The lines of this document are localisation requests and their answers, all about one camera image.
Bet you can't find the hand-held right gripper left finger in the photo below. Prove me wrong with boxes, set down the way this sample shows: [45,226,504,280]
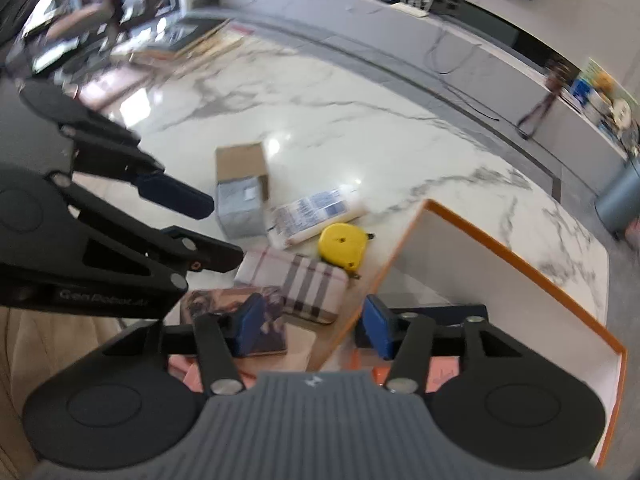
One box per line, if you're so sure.
[102,293,267,396]

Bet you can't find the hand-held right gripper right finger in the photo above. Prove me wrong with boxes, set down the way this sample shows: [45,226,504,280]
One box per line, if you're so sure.
[354,294,531,395]

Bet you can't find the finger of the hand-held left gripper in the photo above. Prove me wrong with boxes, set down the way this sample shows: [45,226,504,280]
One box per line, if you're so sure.
[46,172,245,287]
[20,81,215,220]

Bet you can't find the clear plastic box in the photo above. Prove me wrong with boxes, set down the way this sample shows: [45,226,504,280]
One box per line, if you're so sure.
[216,175,271,241]

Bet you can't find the printed picture book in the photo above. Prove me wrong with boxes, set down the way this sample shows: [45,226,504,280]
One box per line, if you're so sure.
[180,286,289,359]

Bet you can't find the plaid wallet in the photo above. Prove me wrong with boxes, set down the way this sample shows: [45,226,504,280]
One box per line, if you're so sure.
[234,249,349,326]

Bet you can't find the brown cardboard piece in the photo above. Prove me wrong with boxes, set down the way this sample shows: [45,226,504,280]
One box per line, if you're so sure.
[215,141,271,201]

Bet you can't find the yellow tape measure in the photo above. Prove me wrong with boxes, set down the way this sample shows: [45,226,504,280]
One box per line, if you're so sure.
[318,223,377,282]

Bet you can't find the white printed tube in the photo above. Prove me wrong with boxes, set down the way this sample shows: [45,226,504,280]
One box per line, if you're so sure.
[267,185,368,251]

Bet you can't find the black hardcover book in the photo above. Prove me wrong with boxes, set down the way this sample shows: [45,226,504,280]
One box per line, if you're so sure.
[150,19,228,53]

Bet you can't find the stack of books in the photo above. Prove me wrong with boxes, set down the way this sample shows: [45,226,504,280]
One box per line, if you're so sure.
[131,20,257,63]

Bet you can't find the grey-blue trash bin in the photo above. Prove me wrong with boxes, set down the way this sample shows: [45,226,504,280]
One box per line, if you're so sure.
[595,154,640,237]

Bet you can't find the colourful boxes on cabinet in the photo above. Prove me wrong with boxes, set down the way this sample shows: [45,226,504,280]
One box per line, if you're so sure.
[569,57,640,157]

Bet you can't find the black cable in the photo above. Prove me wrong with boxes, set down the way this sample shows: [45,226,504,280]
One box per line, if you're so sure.
[424,24,502,122]

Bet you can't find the brown strap bag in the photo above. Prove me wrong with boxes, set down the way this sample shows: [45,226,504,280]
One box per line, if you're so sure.
[516,59,577,142]

